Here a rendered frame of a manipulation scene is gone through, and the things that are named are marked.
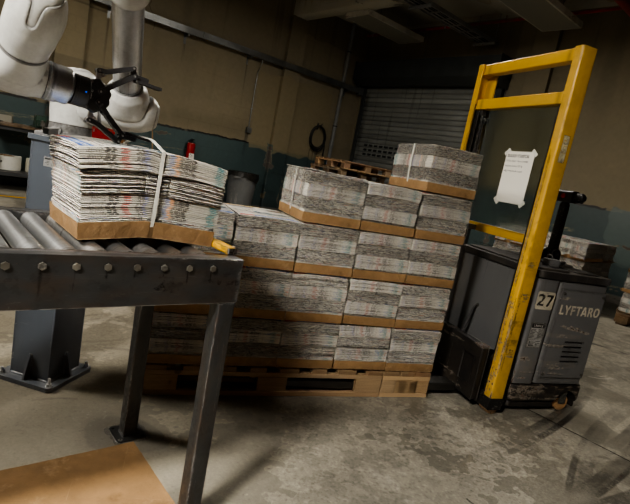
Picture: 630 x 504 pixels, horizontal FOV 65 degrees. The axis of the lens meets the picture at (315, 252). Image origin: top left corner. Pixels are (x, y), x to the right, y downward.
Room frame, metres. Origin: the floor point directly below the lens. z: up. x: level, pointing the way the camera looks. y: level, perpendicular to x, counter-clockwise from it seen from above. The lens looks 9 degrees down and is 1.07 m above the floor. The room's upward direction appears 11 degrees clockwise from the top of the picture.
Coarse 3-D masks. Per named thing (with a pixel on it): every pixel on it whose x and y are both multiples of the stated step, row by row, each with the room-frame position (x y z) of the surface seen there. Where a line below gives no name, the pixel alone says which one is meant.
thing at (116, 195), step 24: (72, 144) 1.15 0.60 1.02; (96, 144) 1.18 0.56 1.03; (120, 144) 1.29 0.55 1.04; (72, 168) 1.18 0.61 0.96; (96, 168) 1.16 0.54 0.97; (120, 168) 1.18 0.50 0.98; (144, 168) 1.22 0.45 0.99; (72, 192) 1.18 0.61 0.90; (96, 192) 1.15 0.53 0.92; (120, 192) 1.19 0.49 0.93; (144, 192) 1.23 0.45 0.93; (72, 216) 1.18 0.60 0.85; (96, 216) 1.16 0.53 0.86; (120, 216) 1.20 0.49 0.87
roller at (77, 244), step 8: (48, 216) 1.41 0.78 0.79; (48, 224) 1.38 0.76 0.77; (56, 224) 1.33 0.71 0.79; (64, 232) 1.26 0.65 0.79; (72, 240) 1.19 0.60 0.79; (80, 240) 1.17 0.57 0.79; (88, 240) 1.16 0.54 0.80; (80, 248) 1.14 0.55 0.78; (88, 248) 1.11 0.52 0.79; (96, 248) 1.10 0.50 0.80
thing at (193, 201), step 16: (176, 160) 1.27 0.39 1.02; (192, 160) 1.30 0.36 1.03; (176, 176) 1.28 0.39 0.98; (192, 176) 1.32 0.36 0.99; (208, 176) 1.34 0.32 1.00; (224, 176) 1.37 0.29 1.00; (176, 192) 1.28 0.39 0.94; (192, 192) 1.31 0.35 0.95; (208, 192) 1.34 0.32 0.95; (224, 192) 1.38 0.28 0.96; (176, 208) 1.30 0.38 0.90; (192, 208) 1.32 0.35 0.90; (208, 208) 1.35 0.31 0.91; (176, 224) 1.30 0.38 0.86; (192, 224) 1.33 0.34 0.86; (208, 224) 1.36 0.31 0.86
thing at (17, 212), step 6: (12, 210) 1.36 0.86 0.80; (18, 210) 1.37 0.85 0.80; (24, 210) 1.38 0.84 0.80; (30, 210) 1.40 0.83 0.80; (36, 210) 1.41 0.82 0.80; (42, 210) 1.43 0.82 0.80; (48, 210) 1.45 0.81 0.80; (18, 216) 1.37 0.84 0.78; (42, 216) 1.41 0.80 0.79; (0, 234) 1.34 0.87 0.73; (6, 240) 1.35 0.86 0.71
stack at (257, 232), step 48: (240, 240) 2.06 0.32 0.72; (288, 240) 2.15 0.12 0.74; (336, 240) 2.23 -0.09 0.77; (384, 240) 2.32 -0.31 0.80; (240, 288) 2.07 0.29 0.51; (288, 288) 2.15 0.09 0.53; (336, 288) 2.24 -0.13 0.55; (384, 288) 2.34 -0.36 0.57; (192, 336) 2.02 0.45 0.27; (240, 336) 2.09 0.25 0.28; (288, 336) 2.17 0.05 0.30; (336, 336) 2.26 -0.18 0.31; (384, 336) 2.36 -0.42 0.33; (144, 384) 1.95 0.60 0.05
